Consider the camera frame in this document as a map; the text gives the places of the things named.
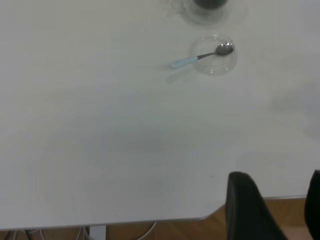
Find white cable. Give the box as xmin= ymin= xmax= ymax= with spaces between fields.
xmin=74 ymin=226 xmax=90 ymax=240
xmin=136 ymin=221 xmax=157 ymax=240

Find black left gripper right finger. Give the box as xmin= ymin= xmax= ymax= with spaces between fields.
xmin=304 ymin=169 xmax=320 ymax=240

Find coffee beans in glass cup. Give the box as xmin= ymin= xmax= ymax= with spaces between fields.
xmin=193 ymin=0 xmax=228 ymax=10

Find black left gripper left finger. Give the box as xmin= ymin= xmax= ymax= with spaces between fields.
xmin=225 ymin=171 xmax=288 ymax=240

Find spoon with light blue handle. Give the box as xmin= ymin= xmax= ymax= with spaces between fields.
xmin=170 ymin=42 xmax=235 ymax=70

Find clear glass saucer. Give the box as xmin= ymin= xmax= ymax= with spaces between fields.
xmin=187 ymin=34 xmax=238 ymax=76

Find clear double-wall glass cup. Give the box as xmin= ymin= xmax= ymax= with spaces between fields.
xmin=169 ymin=0 xmax=248 ymax=26

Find grey table leg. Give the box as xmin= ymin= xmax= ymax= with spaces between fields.
xmin=89 ymin=225 xmax=108 ymax=240

